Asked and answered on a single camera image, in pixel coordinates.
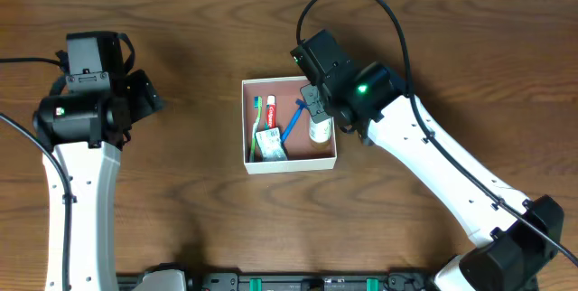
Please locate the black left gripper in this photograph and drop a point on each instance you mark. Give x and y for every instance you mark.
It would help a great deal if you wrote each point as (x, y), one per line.
(145, 93)

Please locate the blue disposable razor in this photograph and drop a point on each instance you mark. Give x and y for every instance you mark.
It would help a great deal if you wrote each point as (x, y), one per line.
(301, 106)

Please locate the white lotion tube gold cap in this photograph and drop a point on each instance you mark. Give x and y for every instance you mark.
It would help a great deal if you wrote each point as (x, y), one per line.
(320, 133)

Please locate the teal red toothpaste tube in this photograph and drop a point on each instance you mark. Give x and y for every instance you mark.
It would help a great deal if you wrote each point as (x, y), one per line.
(270, 111)

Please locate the white green toothbrush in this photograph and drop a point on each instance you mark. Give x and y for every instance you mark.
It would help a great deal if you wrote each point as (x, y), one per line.
(258, 104)

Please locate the white box brown inside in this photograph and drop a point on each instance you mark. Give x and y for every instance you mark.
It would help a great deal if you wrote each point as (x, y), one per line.
(302, 153)

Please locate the green white soap packet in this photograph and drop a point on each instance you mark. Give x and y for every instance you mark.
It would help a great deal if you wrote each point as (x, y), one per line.
(270, 145)

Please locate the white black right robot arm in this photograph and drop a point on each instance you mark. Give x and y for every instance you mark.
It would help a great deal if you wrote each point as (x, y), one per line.
(514, 236)

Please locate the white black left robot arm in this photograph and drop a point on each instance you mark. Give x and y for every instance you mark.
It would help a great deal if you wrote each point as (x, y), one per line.
(83, 124)

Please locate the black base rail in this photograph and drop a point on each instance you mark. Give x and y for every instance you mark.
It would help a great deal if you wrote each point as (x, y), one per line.
(235, 281)

